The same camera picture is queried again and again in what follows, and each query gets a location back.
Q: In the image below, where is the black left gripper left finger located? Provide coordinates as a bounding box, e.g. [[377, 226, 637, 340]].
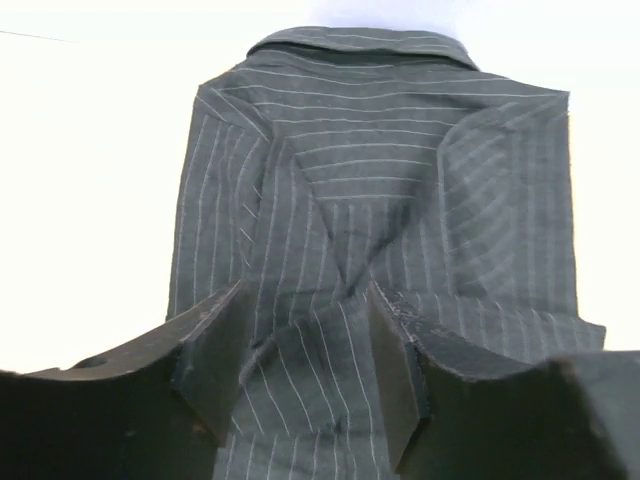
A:
[[1, 281, 250, 480]]

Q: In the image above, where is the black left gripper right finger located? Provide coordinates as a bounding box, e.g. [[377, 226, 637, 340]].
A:
[[368, 284, 639, 479]]

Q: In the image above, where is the black pinstriped long sleeve shirt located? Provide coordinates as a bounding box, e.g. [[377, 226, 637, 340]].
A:
[[168, 27, 605, 479]]

